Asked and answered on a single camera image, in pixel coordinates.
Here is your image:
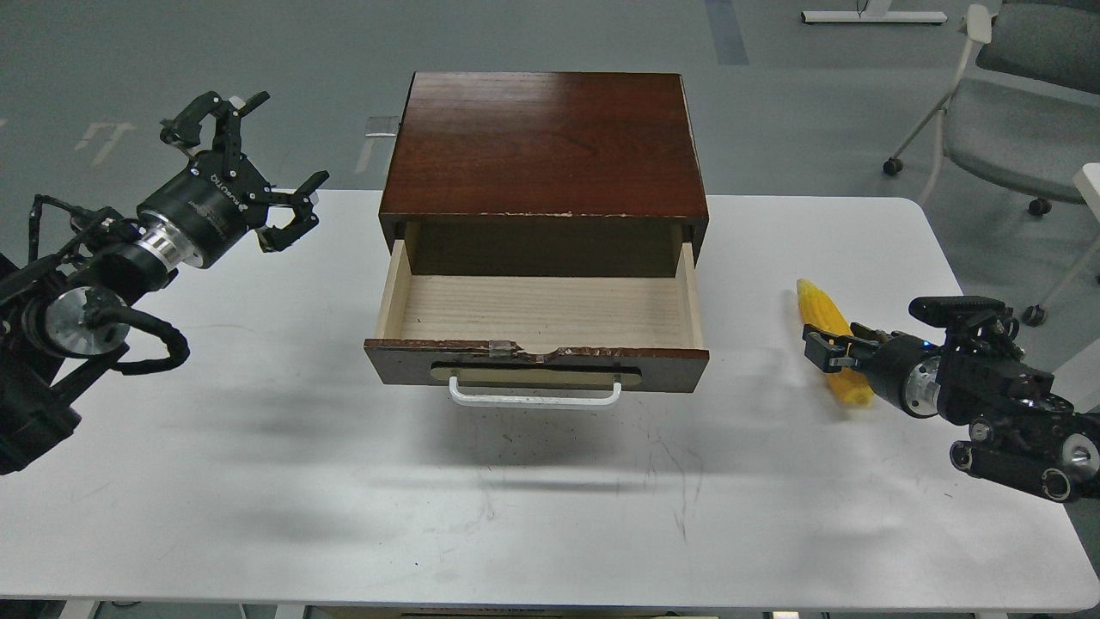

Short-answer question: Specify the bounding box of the wooden drawer with white handle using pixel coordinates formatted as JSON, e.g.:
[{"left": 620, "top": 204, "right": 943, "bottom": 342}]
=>
[{"left": 363, "top": 217, "right": 710, "bottom": 393}]

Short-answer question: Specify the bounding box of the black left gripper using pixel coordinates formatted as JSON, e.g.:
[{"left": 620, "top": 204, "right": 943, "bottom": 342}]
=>
[{"left": 136, "top": 90, "right": 331, "bottom": 270}]

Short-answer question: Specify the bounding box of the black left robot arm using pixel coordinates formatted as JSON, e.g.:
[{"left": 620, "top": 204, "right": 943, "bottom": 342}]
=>
[{"left": 1, "top": 91, "right": 329, "bottom": 475}]

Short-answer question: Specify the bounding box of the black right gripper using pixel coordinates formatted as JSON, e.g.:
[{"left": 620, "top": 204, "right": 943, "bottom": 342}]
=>
[{"left": 803, "top": 322, "right": 941, "bottom": 419}]

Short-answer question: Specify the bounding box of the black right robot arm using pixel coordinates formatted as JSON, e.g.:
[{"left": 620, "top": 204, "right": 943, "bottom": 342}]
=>
[{"left": 803, "top": 297, "right": 1097, "bottom": 502}]

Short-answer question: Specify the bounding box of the white table base bar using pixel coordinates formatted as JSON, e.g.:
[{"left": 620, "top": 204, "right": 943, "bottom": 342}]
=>
[{"left": 800, "top": 1, "right": 948, "bottom": 25}]

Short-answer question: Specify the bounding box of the dark wooden cabinet box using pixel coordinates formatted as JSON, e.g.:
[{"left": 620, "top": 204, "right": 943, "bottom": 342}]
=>
[{"left": 378, "top": 71, "right": 710, "bottom": 254}]

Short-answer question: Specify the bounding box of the yellow corn cob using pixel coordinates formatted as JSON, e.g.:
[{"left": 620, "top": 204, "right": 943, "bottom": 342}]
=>
[{"left": 795, "top": 278, "right": 875, "bottom": 407}]

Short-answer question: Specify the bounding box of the grey office chair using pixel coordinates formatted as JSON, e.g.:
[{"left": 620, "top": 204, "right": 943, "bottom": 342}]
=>
[{"left": 882, "top": 0, "right": 1100, "bottom": 328}]

